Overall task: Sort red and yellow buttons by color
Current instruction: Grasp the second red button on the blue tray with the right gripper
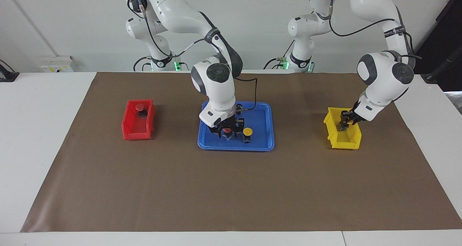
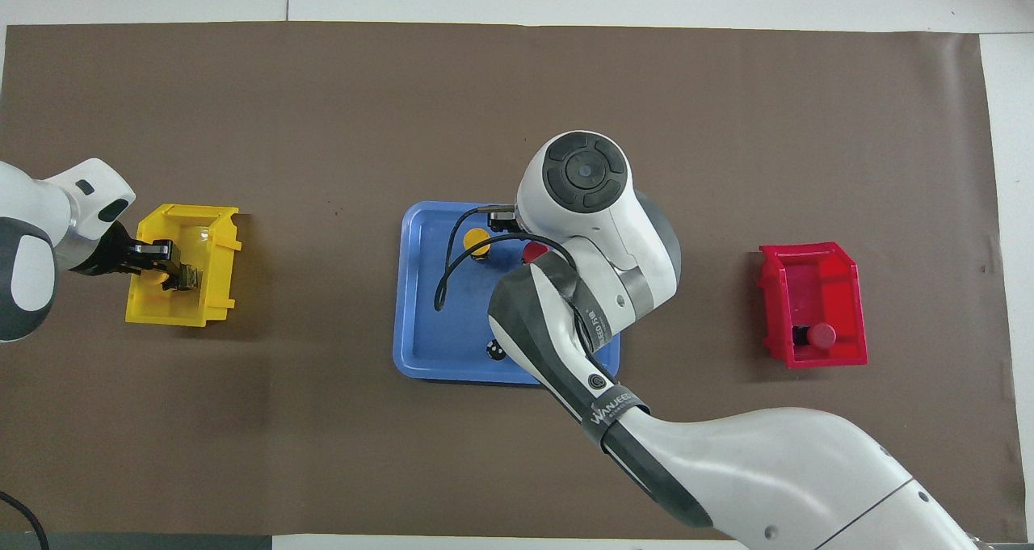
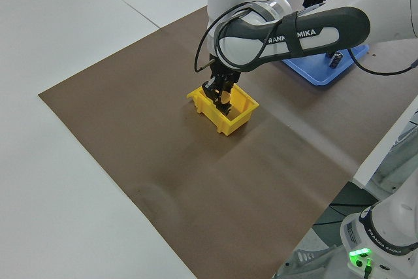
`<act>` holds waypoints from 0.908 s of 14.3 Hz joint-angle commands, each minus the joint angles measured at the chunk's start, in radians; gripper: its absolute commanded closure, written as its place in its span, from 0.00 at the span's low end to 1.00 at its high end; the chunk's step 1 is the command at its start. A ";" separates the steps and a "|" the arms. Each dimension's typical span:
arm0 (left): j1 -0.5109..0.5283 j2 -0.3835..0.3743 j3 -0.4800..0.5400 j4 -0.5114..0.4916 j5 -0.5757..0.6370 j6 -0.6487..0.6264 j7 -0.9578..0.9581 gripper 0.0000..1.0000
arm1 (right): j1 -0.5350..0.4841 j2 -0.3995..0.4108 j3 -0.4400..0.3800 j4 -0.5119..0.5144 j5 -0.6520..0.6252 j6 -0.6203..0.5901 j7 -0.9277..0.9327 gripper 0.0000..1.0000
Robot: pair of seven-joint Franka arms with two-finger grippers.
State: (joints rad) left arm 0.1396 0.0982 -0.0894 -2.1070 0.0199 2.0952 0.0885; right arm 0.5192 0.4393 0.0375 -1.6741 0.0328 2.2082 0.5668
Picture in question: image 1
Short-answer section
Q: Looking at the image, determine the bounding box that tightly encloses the yellow plastic bin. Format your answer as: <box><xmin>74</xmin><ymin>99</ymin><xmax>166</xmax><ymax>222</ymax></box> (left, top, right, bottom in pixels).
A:
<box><xmin>323</xmin><ymin>107</ymin><xmax>362</xmax><ymax>150</ymax></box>

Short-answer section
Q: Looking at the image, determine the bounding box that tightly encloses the blue plastic tray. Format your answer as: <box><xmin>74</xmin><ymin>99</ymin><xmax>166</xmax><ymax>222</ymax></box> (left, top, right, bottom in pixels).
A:
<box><xmin>197</xmin><ymin>100</ymin><xmax>275</xmax><ymax>152</ymax></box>

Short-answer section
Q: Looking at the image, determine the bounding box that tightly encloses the brown paper table mat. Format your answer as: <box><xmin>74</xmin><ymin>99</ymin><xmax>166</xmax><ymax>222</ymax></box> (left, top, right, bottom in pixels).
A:
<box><xmin>21</xmin><ymin>72</ymin><xmax>462</xmax><ymax>233</ymax></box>

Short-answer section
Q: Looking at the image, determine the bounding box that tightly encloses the red plastic bin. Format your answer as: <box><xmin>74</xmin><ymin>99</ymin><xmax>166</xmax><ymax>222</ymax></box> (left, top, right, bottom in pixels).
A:
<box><xmin>121</xmin><ymin>99</ymin><xmax>156</xmax><ymax>141</ymax></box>

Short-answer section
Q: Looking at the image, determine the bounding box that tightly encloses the black stand equipment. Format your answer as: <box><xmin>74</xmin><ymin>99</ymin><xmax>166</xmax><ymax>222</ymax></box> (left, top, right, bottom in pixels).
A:
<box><xmin>411</xmin><ymin>0</ymin><xmax>462</xmax><ymax>93</ymax></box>

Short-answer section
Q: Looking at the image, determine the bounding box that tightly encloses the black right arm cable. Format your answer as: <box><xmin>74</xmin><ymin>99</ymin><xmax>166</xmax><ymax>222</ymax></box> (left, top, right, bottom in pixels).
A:
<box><xmin>128</xmin><ymin>0</ymin><xmax>258</xmax><ymax>112</ymax></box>

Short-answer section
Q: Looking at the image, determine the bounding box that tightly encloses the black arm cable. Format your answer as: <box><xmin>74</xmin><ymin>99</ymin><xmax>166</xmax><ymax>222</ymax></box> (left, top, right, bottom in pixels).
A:
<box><xmin>328</xmin><ymin>0</ymin><xmax>422</xmax><ymax>61</ymax></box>
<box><xmin>128</xmin><ymin>0</ymin><xmax>258</xmax><ymax>112</ymax></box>

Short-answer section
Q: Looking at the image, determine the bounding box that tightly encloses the black base cable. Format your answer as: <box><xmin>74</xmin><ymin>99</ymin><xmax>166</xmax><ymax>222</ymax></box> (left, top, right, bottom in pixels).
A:
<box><xmin>133</xmin><ymin>56</ymin><xmax>152</xmax><ymax>72</ymax></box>
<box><xmin>263</xmin><ymin>40</ymin><xmax>295</xmax><ymax>70</ymax></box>

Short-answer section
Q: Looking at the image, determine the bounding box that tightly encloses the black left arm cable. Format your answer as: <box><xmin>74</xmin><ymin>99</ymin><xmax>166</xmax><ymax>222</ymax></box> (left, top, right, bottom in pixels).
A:
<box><xmin>328</xmin><ymin>0</ymin><xmax>422</xmax><ymax>61</ymax></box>

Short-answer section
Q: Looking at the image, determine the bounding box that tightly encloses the white wall socket box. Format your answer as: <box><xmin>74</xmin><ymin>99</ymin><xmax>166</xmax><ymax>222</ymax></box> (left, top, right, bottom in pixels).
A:
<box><xmin>39</xmin><ymin>56</ymin><xmax>75</xmax><ymax>73</ymax></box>

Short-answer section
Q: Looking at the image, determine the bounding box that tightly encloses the black device with cable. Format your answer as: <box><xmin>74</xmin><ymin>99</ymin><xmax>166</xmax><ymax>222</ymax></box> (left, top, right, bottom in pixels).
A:
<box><xmin>0</xmin><ymin>60</ymin><xmax>19</xmax><ymax>82</ymax></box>

